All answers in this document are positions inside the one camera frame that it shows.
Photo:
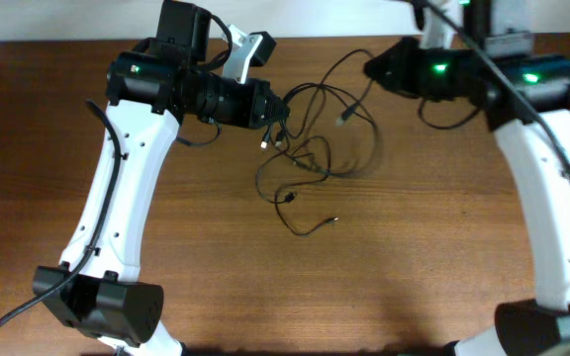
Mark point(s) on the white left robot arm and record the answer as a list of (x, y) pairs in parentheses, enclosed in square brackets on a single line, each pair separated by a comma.
[(95, 287)]

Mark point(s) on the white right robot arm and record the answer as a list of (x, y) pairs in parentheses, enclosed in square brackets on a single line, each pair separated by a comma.
[(483, 51)]

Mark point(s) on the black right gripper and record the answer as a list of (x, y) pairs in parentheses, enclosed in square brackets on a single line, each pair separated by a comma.
[(396, 58)]

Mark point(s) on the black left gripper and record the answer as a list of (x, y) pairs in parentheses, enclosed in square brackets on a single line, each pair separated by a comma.
[(263, 105)]

